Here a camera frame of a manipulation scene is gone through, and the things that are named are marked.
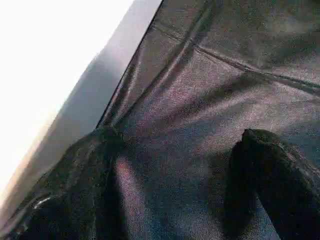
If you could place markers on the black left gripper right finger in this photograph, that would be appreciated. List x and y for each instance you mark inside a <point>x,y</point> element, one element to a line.
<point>285,185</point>

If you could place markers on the black work mat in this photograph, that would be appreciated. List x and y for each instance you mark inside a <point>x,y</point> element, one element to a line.
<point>225,75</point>

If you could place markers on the white plastic table top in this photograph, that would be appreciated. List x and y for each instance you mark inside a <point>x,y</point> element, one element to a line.
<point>40,60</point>

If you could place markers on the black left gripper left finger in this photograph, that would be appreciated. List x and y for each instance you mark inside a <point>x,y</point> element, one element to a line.
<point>65,190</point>

